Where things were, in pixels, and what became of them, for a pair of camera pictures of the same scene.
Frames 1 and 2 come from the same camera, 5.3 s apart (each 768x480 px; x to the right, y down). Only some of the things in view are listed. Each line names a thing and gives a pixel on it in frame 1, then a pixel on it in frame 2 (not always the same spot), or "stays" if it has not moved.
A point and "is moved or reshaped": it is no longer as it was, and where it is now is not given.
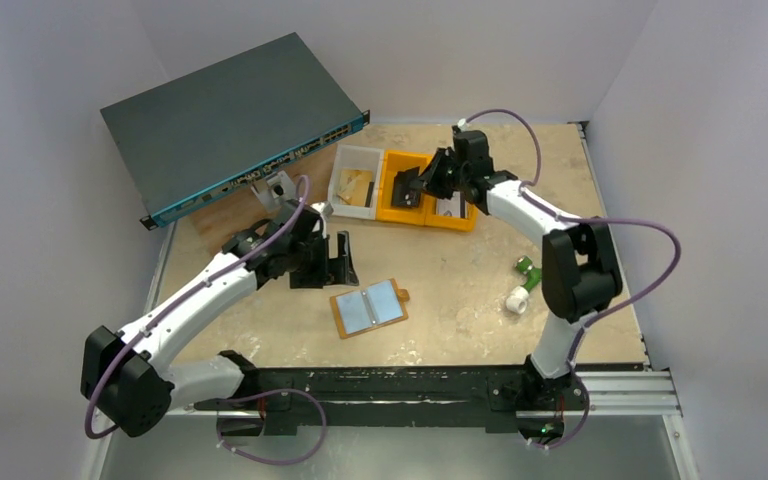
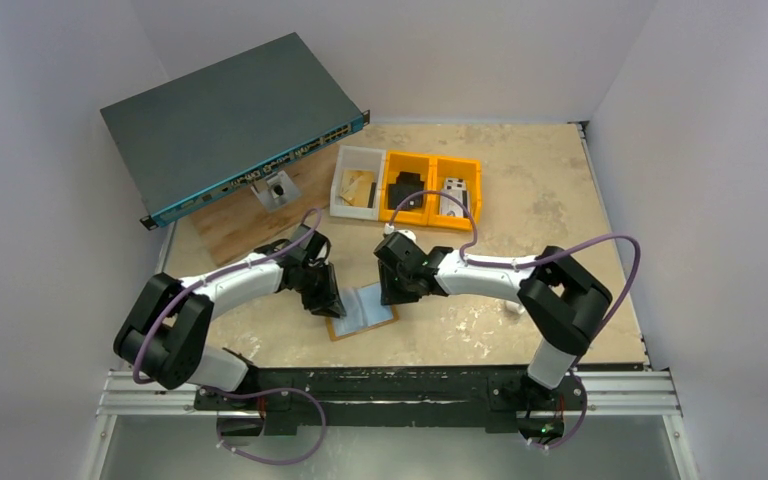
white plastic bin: [351, 156] stays
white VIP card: [450, 207] stays
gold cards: [354, 185] stays
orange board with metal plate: [363, 310] is moved or reshaped
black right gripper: [433, 176] to [398, 279]
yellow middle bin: [395, 161] stays
